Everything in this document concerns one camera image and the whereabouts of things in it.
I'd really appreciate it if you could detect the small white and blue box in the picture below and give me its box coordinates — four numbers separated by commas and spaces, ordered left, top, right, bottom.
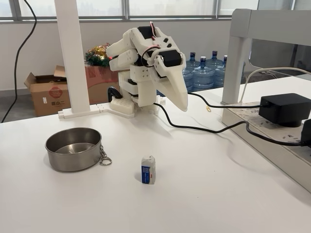
140, 155, 156, 185

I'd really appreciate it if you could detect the brown cardboard box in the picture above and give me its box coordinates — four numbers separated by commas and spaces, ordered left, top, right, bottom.
23, 65, 72, 117

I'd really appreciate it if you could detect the metal bowl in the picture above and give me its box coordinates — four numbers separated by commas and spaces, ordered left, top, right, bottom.
45, 127, 102, 173

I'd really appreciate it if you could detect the black table clamp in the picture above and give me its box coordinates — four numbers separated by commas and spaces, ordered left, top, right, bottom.
107, 86, 122, 103

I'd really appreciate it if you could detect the grey white shelf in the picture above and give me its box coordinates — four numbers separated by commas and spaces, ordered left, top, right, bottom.
221, 8, 311, 108

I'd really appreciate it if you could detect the tinsel Christmas wreath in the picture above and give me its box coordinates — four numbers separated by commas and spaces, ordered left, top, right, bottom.
85, 43, 113, 68

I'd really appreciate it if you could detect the white power strip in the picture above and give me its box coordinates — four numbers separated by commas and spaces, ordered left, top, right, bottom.
222, 101, 311, 193

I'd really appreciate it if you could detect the black power adapter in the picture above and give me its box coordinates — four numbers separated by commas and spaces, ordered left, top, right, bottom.
258, 93, 309, 128

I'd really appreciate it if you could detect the black plug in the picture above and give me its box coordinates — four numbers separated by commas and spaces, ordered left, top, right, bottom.
300, 118, 311, 147

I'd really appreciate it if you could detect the black adapter cable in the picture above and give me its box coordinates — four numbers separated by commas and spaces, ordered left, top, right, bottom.
187, 91, 263, 108

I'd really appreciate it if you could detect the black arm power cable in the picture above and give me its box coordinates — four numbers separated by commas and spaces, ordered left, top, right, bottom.
153, 101, 304, 147

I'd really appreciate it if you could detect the white cable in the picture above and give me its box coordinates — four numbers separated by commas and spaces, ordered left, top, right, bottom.
239, 67, 311, 104

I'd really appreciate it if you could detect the white post with base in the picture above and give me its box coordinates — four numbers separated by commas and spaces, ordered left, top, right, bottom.
53, 0, 111, 119

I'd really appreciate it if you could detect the metal keychain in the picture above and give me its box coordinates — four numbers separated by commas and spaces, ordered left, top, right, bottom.
98, 145, 113, 166

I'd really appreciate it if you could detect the black hanging cable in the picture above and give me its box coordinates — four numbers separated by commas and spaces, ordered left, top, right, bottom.
0, 0, 38, 123

